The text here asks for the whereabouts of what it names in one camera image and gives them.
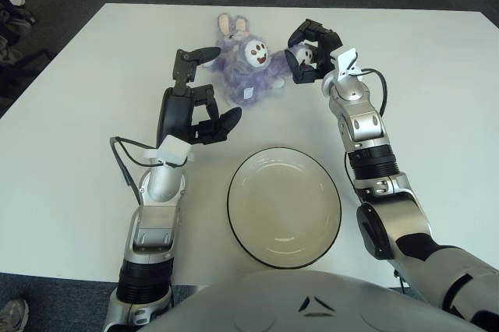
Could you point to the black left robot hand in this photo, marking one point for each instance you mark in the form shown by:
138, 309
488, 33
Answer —
175, 114

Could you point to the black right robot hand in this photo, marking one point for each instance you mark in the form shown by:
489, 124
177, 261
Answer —
327, 43

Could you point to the purple plush rabbit doll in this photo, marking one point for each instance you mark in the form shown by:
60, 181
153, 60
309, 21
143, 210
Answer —
249, 78

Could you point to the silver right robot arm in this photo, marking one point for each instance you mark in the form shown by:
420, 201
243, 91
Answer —
358, 121

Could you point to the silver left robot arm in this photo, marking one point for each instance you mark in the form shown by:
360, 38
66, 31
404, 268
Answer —
163, 184

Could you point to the white plate with black rim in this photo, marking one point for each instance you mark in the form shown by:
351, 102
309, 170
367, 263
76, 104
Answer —
284, 207

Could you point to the dark bag in background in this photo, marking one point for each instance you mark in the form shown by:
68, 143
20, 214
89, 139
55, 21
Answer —
11, 36

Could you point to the grey robot torso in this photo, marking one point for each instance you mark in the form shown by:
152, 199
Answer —
292, 304

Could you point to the grey sneaker shoe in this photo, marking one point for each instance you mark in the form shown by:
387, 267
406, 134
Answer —
13, 312

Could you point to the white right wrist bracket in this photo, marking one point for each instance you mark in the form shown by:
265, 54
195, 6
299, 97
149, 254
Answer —
345, 59

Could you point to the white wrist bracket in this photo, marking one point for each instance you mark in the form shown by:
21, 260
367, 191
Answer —
345, 59
175, 149

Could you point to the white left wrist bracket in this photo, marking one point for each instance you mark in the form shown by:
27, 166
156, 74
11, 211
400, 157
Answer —
175, 149

